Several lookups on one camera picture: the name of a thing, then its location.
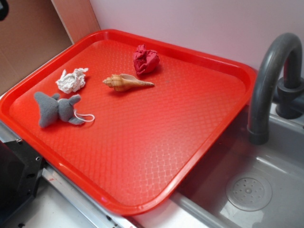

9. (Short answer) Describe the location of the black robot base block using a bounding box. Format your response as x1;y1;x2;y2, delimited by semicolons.
0;141;45;224

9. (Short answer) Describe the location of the crumpled red paper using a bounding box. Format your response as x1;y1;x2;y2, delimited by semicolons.
133;44;160;75

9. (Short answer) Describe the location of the crumpled white paper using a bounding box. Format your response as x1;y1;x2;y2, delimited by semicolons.
56;68;88;94

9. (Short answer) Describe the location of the red plastic tray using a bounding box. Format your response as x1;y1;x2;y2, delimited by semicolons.
0;30;257;216

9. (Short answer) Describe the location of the tan spiral seashell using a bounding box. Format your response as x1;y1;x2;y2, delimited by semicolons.
103;74;155;92

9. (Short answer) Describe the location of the grey plush elephant toy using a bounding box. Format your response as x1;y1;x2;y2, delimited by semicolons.
34;92;95;128

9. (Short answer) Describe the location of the grey plastic sink basin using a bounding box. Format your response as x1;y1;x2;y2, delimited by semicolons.
171;108;304;228

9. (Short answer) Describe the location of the round sink drain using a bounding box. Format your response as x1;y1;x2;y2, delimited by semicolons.
226;173;272;211

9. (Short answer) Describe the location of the grey curved faucet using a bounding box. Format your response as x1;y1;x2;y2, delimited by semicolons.
247;33;304;145

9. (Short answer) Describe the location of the brown cardboard box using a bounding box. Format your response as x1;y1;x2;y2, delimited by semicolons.
0;0;100;94

